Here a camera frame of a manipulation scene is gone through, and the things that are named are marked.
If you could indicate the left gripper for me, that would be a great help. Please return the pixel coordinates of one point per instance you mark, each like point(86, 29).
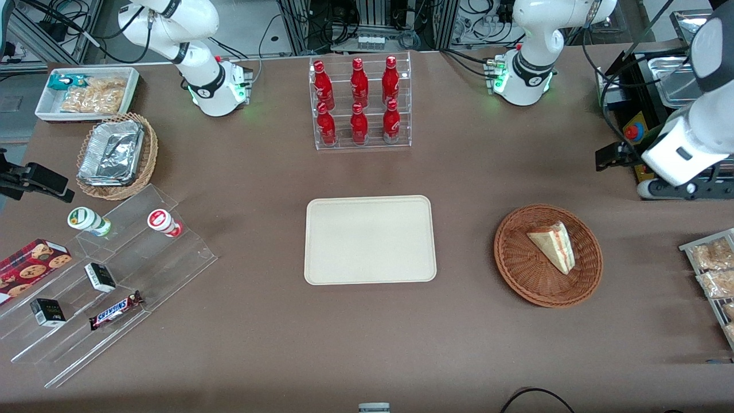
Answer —
point(627, 154)

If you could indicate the triangular sandwich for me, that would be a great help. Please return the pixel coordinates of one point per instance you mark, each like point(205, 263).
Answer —
point(553, 246)

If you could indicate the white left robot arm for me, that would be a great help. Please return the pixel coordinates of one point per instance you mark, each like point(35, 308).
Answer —
point(533, 34)

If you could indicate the light wicker basket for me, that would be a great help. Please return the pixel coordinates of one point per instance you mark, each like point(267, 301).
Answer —
point(148, 155)

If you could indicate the brown wicker basket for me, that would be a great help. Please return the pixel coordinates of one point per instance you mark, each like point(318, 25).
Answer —
point(516, 269)

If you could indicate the beige rectangular tray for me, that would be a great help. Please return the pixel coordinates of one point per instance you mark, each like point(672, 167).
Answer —
point(370, 241)

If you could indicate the red emergency stop button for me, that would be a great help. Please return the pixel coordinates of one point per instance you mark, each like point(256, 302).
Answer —
point(632, 132)

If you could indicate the green lid yogurt cup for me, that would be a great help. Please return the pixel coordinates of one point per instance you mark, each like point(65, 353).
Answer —
point(86, 219)

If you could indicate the silver foil packets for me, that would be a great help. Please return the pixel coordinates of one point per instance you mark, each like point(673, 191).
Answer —
point(112, 152)

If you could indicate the white plastic snack bin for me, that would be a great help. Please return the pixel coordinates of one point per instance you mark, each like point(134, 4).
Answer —
point(46, 109)

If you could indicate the black food warmer machine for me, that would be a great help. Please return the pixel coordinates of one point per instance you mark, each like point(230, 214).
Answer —
point(639, 86)

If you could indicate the clear bag of crackers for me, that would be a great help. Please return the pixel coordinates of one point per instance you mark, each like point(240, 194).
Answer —
point(110, 92)
point(77, 102)

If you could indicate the red plaid cookie box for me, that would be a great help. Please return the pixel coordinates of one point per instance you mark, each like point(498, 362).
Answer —
point(31, 267)

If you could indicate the stainless steel pan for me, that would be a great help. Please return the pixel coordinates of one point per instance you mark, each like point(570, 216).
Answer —
point(674, 80)

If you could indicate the teal snack packet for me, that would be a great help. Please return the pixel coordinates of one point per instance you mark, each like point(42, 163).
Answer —
point(63, 81)

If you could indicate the small black box white label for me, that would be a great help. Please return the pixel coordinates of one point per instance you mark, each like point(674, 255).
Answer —
point(100, 277)

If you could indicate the metal snack rack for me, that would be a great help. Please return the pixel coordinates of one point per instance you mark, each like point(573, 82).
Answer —
point(688, 248)

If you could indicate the red lid yogurt cup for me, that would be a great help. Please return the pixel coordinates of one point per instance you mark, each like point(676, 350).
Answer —
point(160, 221)

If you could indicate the small black box gold print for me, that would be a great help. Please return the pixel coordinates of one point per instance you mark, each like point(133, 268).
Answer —
point(47, 312)

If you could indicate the clear bag of fried snacks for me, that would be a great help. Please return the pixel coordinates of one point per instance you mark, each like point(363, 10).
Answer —
point(714, 255)
point(729, 310)
point(730, 332)
point(719, 284)

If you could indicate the Snickers chocolate bar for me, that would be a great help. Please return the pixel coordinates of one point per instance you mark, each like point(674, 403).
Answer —
point(114, 310)

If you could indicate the clear acrylic stepped stand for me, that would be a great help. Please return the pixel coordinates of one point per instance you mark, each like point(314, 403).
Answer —
point(172, 269)

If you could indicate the red soda bottle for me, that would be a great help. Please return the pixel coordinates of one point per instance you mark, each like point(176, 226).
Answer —
point(326, 127)
point(323, 86)
point(390, 83)
point(391, 123)
point(359, 126)
point(359, 85)

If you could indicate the gray power strip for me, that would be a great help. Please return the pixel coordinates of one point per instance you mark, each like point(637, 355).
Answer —
point(371, 42)

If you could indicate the clear acrylic bottle rack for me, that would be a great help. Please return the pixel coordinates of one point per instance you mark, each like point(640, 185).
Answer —
point(344, 143)

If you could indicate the small gray device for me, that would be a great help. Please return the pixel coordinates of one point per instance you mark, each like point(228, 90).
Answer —
point(374, 408)

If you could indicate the aluminium frame rack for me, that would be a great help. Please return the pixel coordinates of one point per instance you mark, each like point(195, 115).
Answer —
point(444, 23)

